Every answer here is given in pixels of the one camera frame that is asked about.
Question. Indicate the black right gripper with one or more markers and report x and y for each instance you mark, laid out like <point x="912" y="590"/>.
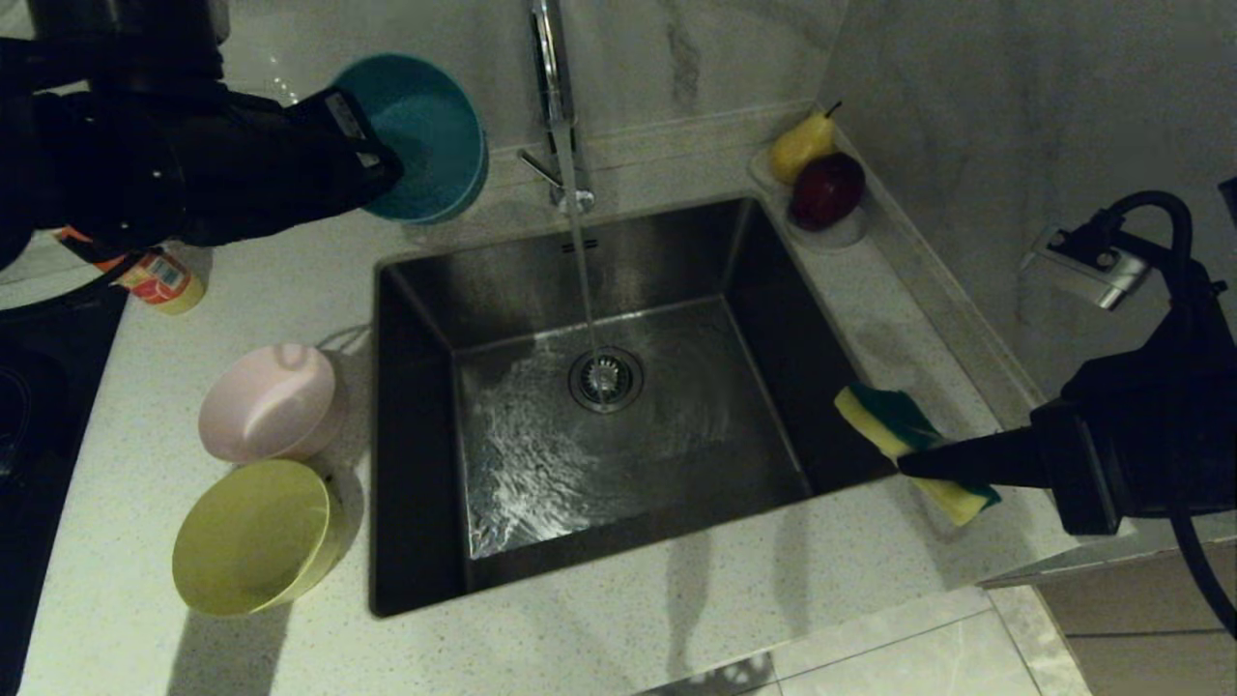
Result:
<point x="1078" y="464"/>

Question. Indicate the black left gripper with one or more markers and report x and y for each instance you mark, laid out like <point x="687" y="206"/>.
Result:
<point x="271" y="169"/>

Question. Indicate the blue plastic bowl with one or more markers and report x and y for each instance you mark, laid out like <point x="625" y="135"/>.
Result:
<point x="425" y="135"/>

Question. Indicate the green and yellow sponge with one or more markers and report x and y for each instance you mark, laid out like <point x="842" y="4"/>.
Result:
<point x="894" y="411"/>

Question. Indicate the chrome faucet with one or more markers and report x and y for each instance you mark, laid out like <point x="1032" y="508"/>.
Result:
<point x="553" y="77"/>

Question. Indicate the yellow-capped dish soap bottle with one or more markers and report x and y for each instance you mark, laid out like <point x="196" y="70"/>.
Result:
<point x="164" y="280"/>

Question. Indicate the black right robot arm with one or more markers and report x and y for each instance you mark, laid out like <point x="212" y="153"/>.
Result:
<point x="1169" y="416"/>

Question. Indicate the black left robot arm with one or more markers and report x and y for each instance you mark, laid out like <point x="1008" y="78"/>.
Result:
<point x="77" y="145"/>

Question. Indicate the round metal sink drain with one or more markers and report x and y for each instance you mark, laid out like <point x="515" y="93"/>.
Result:
<point x="606" y="380"/>

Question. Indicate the stainless steel sink basin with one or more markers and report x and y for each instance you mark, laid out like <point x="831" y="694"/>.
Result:
<point x="628" y="454"/>

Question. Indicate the beige cabinet front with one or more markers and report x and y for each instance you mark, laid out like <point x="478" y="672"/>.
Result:
<point x="1140" y="619"/>

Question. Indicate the pink plastic bowl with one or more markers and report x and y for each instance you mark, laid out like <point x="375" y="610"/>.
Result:
<point x="271" y="401"/>

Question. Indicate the small white fruit dish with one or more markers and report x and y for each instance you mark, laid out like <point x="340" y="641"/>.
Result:
<point x="841" y="237"/>

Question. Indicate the dark red apple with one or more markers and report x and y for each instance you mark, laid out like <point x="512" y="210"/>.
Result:
<point x="826" y="191"/>

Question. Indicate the yellow pear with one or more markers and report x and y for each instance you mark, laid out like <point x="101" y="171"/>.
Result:
<point x="800" y="147"/>

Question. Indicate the yellow plastic bowl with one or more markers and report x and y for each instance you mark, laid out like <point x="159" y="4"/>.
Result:
<point x="251" y="536"/>

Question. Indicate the black induction cooktop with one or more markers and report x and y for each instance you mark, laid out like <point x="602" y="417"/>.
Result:
<point x="39" y="435"/>

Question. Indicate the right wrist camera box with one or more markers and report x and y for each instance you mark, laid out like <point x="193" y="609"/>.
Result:
<point x="1087" y="266"/>

